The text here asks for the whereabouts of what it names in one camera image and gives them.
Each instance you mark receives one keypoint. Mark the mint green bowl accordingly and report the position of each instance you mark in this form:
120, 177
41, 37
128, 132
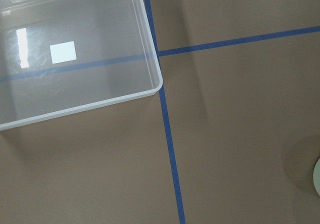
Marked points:
316, 177

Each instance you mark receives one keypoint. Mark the clear plastic storage box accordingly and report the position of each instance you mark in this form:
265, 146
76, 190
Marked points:
116, 57

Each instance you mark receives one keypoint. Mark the white label sticker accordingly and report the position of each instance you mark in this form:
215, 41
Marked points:
63, 52

